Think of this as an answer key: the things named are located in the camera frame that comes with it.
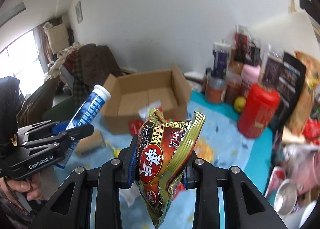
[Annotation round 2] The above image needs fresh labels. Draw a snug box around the blue floral tablecloth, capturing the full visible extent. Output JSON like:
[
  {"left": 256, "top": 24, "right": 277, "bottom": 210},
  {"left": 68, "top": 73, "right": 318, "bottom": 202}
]
[{"left": 55, "top": 92, "right": 273, "bottom": 228}]

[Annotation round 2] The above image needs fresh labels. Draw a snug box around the green yellow lollipop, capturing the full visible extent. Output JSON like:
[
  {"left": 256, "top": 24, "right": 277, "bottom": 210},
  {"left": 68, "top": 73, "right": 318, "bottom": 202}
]
[{"left": 105, "top": 141, "right": 120, "bottom": 158}]

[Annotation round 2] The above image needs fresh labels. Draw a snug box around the dark label tall jar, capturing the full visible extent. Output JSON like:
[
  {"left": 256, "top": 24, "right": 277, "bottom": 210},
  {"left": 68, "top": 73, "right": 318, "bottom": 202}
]
[{"left": 259, "top": 44, "right": 284, "bottom": 90}]

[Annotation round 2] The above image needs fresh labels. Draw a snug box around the brown jacket on chair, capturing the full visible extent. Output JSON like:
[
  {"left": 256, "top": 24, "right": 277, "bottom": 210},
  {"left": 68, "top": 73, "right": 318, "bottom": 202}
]
[{"left": 62, "top": 43, "right": 124, "bottom": 112}]

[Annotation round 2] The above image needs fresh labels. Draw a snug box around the blue white tablet tube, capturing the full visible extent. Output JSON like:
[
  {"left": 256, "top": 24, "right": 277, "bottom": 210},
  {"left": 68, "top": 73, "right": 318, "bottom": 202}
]
[{"left": 56, "top": 85, "right": 111, "bottom": 169}]

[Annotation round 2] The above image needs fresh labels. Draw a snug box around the open cardboard box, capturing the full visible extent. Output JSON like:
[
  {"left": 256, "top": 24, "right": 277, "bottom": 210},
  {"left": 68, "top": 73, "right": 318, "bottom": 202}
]
[{"left": 101, "top": 66, "right": 192, "bottom": 135}]

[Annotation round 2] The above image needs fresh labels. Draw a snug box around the small wall picture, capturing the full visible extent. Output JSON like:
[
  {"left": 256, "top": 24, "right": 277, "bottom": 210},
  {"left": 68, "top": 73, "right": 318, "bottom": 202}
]
[{"left": 75, "top": 1, "right": 83, "bottom": 24}]

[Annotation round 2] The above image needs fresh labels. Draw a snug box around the orange powder clear jar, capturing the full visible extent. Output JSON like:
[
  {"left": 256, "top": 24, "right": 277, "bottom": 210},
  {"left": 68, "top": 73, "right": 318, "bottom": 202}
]
[{"left": 205, "top": 75, "right": 227, "bottom": 104}]

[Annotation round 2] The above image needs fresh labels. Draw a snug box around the gold brown snack packet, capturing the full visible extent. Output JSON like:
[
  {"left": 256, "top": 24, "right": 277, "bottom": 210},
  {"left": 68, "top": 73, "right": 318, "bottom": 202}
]
[{"left": 136, "top": 108, "right": 206, "bottom": 228}]

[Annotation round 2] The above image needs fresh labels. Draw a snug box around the yellow brown standing pouch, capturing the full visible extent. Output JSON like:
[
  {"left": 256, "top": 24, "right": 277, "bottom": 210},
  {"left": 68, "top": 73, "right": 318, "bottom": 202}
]
[{"left": 286, "top": 51, "right": 319, "bottom": 136}]

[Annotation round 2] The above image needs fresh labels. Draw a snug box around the white foam board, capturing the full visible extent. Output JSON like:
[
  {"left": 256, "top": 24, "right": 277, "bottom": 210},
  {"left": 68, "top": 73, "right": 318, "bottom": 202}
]
[{"left": 249, "top": 10, "right": 319, "bottom": 59}]

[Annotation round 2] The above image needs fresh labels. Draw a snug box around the packaged yellow waffle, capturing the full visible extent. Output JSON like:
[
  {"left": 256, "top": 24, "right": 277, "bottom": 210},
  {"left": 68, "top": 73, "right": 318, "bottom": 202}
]
[{"left": 194, "top": 141, "right": 215, "bottom": 163}]

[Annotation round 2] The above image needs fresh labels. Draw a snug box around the pink paper cup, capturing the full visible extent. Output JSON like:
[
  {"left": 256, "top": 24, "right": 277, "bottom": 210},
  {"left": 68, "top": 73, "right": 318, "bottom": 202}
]
[{"left": 290, "top": 151, "right": 319, "bottom": 195}]

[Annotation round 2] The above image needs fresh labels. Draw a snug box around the red plastic canister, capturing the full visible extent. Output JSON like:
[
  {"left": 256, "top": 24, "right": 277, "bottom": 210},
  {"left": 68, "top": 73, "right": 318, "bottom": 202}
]
[{"left": 237, "top": 84, "right": 280, "bottom": 139}]

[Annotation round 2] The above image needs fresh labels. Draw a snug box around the person's left hand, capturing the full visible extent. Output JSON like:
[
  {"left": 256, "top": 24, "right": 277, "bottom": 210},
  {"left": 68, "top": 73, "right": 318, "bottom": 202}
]
[{"left": 1, "top": 173, "right": 43, "bottom": 202}]

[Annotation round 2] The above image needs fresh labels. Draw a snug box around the pink lidded canister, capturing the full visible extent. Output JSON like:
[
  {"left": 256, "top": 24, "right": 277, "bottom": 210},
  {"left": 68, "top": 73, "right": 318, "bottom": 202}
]
[{"left": 240, "top": 64, "right": 261, "bottom": 98}]

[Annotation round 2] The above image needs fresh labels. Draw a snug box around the purple label clear jar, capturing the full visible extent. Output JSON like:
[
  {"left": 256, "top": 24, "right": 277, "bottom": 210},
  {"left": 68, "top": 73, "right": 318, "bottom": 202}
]
[{"left": 213, "top": 42, "right": 232, "bottom": 79}]

